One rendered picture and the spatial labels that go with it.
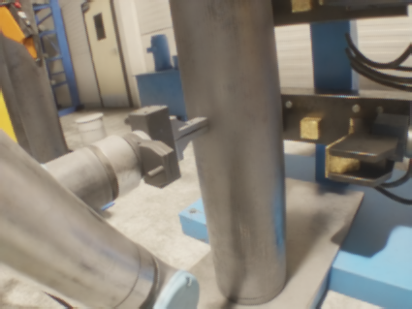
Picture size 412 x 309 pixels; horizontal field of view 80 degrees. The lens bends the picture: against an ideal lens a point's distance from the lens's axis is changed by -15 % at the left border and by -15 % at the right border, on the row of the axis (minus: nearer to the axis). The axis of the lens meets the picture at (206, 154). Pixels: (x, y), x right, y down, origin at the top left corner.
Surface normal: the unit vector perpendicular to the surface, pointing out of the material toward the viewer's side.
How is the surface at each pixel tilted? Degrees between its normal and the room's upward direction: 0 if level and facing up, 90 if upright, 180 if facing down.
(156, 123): 90
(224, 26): 90
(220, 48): 90
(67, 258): 92
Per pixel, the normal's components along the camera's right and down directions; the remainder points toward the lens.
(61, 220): 0.92, -0.20
